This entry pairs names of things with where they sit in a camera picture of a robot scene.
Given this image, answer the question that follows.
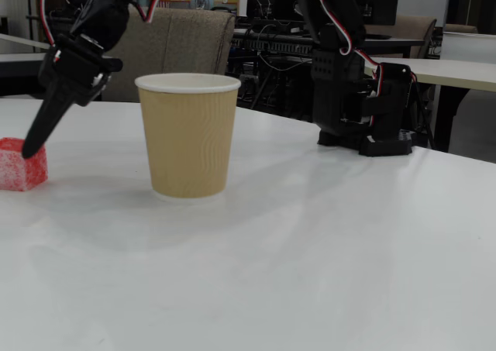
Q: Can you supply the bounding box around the beige fabric chair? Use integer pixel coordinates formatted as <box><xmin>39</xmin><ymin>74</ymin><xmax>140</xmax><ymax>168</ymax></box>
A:
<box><xmin>101</xmin><ymin>8</ymin><xmax>237</xmax><ymax>104</ymax></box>

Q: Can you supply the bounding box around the shoulder servo cable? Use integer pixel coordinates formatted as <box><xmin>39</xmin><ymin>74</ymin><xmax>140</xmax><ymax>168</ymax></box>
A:
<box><xmin>311</xmin><ymin>0</ymin><xmax>388</xmax><ymax>128</ymax></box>

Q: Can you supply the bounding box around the gripper servo cable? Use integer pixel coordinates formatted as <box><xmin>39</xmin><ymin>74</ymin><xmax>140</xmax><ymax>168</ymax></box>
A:
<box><xmin>40</xmin><ymin>0</ymin><xmax>61</xmax><ymax>53</ymax></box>

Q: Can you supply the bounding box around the tan paper cup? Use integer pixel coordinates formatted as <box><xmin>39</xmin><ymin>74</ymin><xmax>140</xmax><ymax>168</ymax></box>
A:
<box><xmin>134</xmin><ymin>73</ymin><xmax>242</xmax><ymax>205</ymax></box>

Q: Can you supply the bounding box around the wrist servo cable loop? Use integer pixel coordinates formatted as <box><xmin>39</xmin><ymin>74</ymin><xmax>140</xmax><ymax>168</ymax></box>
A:
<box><xmin>129</xmin><ymin>0</ymin><xmax>177</xmax><ymax>23</ymax></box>

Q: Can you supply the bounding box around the beige chair with black frame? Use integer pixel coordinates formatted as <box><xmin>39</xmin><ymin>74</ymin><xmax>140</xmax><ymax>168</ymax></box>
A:
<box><xmin>366</xmin><ymin>15</ymin><xmax>439</xmax><ymax>60</ymax></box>

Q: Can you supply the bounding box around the dark glossy table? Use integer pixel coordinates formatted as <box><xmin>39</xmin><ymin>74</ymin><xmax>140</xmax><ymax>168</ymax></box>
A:
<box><xmin>0</xmin><ymin>33</ymin><xmax>53</xmax><ymax>98</ymax></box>

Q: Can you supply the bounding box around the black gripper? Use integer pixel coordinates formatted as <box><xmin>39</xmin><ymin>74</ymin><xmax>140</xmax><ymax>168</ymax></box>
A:
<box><xmin>22</xmin><ymin>33</ymin><xmax>124</xmax><ymax>160</ymax></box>

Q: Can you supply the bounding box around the red foam cube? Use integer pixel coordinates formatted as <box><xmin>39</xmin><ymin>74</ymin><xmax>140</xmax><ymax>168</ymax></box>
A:
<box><xmin>0</xmin><ymin>136</ymin><xmax>50</xmax><ymax>192</ymax></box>

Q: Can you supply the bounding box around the white desk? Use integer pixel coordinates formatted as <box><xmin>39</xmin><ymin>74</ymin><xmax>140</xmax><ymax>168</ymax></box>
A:
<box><xmin>441</xmin><ymin>31</ymin><xmax>496</xmax><ymax>61</ymax></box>

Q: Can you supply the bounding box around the white table with black legs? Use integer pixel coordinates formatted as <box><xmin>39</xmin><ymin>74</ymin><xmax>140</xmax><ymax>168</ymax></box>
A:
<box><xmin>363</xmin><ymin>56</ymin><xmax>496</xmax><ymax>153</ymax></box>

